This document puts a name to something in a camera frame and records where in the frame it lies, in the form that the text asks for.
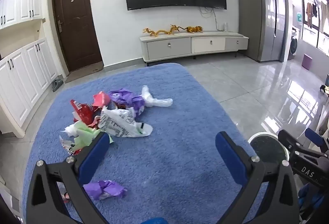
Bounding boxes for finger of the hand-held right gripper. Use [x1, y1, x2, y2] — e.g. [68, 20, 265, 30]
[278, 130, 310, 154]
[305, 128, 329, 151]

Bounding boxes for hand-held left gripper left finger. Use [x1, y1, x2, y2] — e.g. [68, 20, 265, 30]
[26, 132, 111, 224]

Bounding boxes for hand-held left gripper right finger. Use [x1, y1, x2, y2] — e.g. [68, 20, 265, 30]
[215, 131, 300, 224]

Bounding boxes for white round waste bin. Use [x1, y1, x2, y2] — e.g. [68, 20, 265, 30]
[247, 132, 304, 190]

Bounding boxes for green paper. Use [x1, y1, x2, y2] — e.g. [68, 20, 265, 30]
[73, 121, 114, 147]

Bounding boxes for small purple wrapper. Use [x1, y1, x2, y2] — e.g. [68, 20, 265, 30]
[83, 180, 127, 201]

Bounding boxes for white tissue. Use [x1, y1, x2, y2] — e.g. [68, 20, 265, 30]
[60, 125, 79, 137]

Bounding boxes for white printed plastic bag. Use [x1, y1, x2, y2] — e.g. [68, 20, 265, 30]
[99, 108, 153, 138]

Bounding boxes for red white-lettered wrapper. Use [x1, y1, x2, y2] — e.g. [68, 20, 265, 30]
[70, 99, 99, 128]

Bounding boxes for pink red wrapper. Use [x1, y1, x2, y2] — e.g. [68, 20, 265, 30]
[93, 92, 111, 109]

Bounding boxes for large purple wrapper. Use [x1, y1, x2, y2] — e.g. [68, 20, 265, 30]
[109, 88, 147, 116]

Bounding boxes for clear plastic bag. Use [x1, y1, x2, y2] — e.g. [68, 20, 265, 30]
[141, 85, 173, 108]

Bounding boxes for blue fluffy blanket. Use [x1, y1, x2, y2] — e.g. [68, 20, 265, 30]
[22, 63, 283, 224]

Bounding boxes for purple stool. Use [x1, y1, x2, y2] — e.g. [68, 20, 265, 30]
[302, 54, 312, 70]

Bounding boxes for grey slippers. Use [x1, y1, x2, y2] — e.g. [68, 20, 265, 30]
[52, 79, 64, 92]

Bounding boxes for brown doormat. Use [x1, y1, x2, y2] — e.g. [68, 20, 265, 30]
[64, 68, 103, 83]

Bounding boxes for washing machine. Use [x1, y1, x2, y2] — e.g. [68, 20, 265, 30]
[288, 27, 300, 60]

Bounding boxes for balcony window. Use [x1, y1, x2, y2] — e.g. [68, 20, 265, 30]
[301, 0, 329, 55]

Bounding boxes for white base cabinets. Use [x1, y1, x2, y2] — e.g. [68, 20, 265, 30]
[0, 37, 59, 138]

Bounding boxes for white low television cabinet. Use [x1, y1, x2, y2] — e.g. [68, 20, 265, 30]
[139, 31, 249, 63]

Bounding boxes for hanging clothes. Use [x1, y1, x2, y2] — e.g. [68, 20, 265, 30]
[305, 0, 327, 34]

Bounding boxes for grey double-door refrigerator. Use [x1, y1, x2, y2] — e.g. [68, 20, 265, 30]
[236, 0, 287, 62]

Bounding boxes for orange tiger figure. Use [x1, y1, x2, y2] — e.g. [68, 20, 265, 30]
[185, 26, 204, 34]

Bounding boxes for dark brown door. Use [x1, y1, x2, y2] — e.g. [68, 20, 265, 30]
[51, 0, 104, 73]

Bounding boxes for television cables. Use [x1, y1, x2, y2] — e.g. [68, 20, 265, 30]
[200, 7, 219, 31]

